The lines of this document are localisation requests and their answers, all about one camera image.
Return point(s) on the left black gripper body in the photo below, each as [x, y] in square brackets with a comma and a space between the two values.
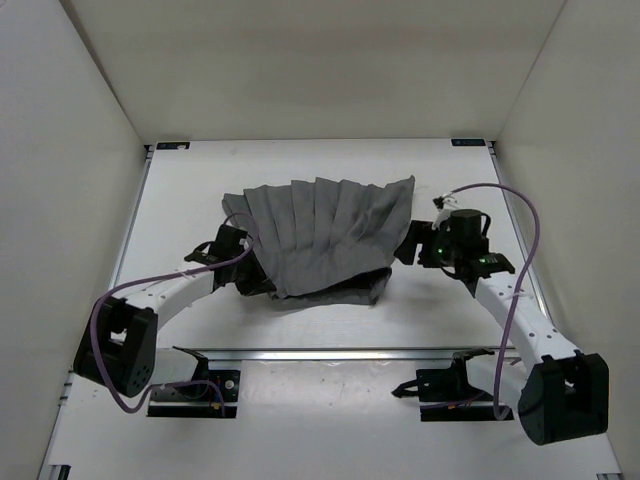
[242, 268]

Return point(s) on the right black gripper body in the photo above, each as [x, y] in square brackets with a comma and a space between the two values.
[437, 250]

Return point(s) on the grey pleated skirt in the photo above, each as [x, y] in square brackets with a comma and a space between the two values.
[324, 242]

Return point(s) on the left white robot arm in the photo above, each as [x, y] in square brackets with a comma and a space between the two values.
[119, 349]

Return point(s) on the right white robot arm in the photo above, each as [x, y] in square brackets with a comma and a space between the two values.
[557, 392]

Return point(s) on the right blue corner label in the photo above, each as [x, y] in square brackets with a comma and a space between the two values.
[467, 142]

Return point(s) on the blue corner label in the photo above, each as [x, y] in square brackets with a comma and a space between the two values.
[182, 145]
[467, 142]

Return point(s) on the left blue corner label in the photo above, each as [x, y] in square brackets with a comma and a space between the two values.
[182, 145]

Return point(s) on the aluminium front rail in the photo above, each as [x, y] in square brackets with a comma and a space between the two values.
[330, 355]

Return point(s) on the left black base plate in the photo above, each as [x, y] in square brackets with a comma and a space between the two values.
[190, 385]

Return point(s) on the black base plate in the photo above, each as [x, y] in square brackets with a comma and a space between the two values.
[190, 385]
[463, 391]

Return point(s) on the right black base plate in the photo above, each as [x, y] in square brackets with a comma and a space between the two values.
[463, 391]

